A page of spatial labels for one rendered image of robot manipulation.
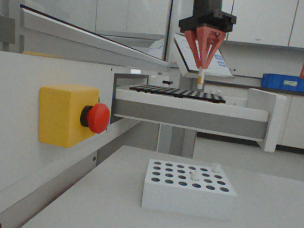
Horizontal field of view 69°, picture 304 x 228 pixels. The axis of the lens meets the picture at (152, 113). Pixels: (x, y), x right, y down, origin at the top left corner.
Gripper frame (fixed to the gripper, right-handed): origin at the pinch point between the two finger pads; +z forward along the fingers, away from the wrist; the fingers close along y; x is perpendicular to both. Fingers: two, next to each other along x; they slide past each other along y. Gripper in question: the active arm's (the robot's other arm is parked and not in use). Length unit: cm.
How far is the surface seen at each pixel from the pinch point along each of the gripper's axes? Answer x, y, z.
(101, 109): -24.4, 6.5, 8.2
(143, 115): -8.7, -7.9, 11.5
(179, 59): 53, -68, -12
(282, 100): 7.4, 13.2, 6.3
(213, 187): -10.7, 13.9, 18.4
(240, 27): 275, -185, -92
